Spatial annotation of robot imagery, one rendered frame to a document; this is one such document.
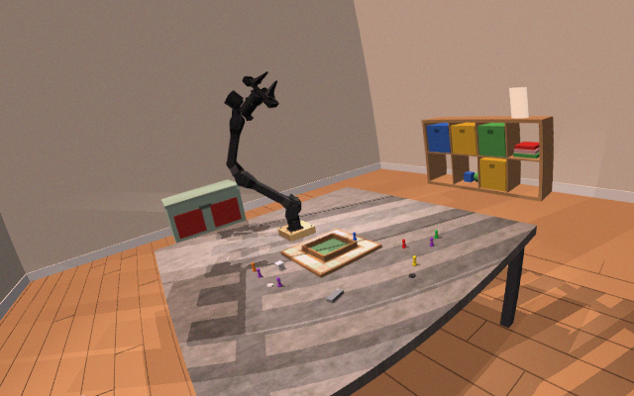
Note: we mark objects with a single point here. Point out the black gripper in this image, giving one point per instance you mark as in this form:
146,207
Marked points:
257,95

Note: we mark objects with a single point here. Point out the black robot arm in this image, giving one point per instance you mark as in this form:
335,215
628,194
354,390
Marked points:
291,204

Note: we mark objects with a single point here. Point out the dark grey flat bar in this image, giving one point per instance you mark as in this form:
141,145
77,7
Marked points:
335,295

